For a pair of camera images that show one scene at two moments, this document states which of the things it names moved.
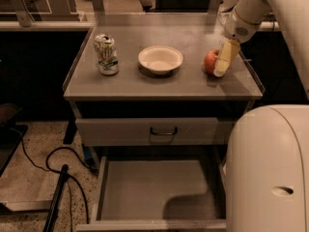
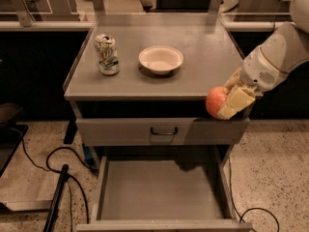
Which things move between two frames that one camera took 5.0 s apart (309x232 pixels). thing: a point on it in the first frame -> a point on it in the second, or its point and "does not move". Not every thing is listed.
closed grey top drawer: [154, 130] does not move
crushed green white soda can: [107, 54] does not move
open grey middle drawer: [159, 193] does not move
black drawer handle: [163, 133] does not move
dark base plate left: [11, 135] does not move
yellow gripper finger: [228, 51] -> [237, 101]
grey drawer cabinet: [150, 110] does not move
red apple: [210, 60] -> [215, 97]
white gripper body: [238, 28] -> [258, 71]
